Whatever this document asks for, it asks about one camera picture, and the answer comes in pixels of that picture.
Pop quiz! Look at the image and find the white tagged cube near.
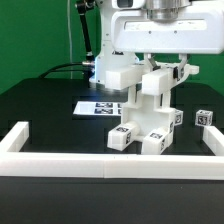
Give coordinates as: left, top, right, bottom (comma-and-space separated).
175, 110, 184, 126

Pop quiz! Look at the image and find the white chair back frame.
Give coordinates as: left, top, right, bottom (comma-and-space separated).
105, 63, 199, 105

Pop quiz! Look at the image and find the white U-shaped fence frame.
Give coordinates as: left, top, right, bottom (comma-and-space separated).
0, 122, 224, 180

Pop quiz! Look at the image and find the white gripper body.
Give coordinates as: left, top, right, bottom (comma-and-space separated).
111, 1, 224, 54

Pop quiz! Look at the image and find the white hanging cable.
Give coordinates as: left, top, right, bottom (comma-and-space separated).
66, 0, 74, 80

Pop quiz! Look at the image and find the black cable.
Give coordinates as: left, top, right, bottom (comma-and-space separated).
38, 61, 96, 80

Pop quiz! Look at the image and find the white tagged cube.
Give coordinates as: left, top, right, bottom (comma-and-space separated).
195, 110, 213, 126
175, 110, 184, 126

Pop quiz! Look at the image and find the white chair seat block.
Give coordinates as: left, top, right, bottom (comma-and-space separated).
121, 96, 175, 145

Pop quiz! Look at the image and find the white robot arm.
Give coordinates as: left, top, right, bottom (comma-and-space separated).
92, 0, 224, 86

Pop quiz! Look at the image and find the white tagged cube far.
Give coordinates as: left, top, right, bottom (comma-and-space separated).
195, 110, 213, 126

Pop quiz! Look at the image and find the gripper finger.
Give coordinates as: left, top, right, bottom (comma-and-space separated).
144, 53, 159, 71
173, 54, 190, 81

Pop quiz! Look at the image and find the white tag marker sheet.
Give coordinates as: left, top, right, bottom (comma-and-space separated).
73, 101, 122, 116

